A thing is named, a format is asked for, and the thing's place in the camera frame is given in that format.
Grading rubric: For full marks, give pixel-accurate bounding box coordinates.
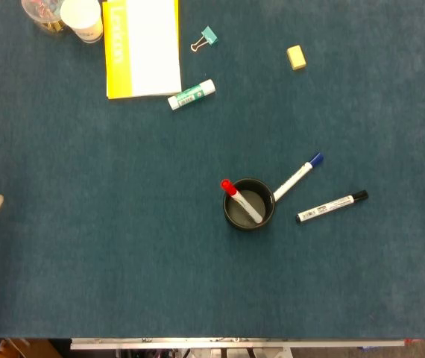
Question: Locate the blue felt table mat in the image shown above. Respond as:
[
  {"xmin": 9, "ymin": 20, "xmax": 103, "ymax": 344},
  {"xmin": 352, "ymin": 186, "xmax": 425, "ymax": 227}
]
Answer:
[{"xmin": 0, "ymin": 0, "xmax": 425, "ymax": 340}]

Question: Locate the teal binder clip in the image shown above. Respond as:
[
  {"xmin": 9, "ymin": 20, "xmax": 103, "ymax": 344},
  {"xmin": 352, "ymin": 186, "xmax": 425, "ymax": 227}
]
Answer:
[{"xmin": 189, "ymin": 25, "xmax": 220, "ymax": 53}]

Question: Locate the yellow white notebook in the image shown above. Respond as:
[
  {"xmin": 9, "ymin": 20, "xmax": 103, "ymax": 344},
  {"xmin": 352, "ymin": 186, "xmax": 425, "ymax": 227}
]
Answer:
[{"xmin": 101, "ymin": 0, "xmax": 183, "ymax": 101}]

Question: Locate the clear jar of clips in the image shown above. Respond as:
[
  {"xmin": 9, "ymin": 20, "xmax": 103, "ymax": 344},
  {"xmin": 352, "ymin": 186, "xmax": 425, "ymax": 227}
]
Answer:
[{"xmin": 20, "ymin": 0, "xmax": 67, "ymax": 35}]

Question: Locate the black cap whiteboard marker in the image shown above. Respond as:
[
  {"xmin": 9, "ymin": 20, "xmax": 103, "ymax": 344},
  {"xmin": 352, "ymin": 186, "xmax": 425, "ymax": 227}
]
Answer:
[{"xmin": 295, "ymin": 189, "xmax": 369, "ymax": 225}]

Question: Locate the white paper cup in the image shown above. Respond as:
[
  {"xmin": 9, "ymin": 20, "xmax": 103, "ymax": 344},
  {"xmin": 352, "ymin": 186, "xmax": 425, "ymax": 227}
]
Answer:
[{"xmin": 60, "ymin": 0, "xmax": 104, "ymax": 45}]

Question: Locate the red cap whiteboard marker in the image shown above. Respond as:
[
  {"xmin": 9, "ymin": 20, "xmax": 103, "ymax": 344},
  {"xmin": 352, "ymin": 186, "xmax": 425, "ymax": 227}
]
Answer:
[{"xmin": 220, "ymin": 178, "xmax": 264, "ymax": 224}]

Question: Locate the brown wooden furniture piece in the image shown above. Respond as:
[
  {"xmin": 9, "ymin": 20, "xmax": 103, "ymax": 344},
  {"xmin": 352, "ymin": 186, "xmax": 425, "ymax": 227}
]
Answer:
[{"xmin": 0, "ymin": 338, "xmax": 63, "ymax": 358}]

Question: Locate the pale yellow eraser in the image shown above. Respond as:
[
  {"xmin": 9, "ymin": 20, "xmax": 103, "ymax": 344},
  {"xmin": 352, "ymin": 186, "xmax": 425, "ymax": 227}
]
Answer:
[{"xmin": 286, "ymin": 45, "xmax": 307, "ymax": 71}]

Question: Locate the aluminium table frame rail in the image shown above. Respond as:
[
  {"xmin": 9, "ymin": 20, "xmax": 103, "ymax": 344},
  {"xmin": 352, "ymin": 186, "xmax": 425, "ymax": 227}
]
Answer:
[{"xmin": 69, "ymin": 337, "xmax": 406, "ymax": 351}]

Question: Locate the blue cap whiteboard marker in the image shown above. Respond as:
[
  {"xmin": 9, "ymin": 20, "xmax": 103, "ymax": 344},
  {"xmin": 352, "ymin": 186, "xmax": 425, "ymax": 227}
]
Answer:
[{"xmin": 272, "ymin": 151, "xmax": 325, "ymax": 202}]

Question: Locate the black mesh pen holder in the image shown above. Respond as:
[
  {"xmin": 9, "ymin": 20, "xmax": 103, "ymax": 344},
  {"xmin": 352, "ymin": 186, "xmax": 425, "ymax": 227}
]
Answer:
[{"xmin": 222, "ymin": 178, "xmax": 276, "ymax": 232}]

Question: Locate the white green glue stick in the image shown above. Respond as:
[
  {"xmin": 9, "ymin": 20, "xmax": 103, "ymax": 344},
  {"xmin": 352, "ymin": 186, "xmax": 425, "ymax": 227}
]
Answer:
[{"xmin": 166, "ymin": 78, "xmax": 217, "ymax": 111}]

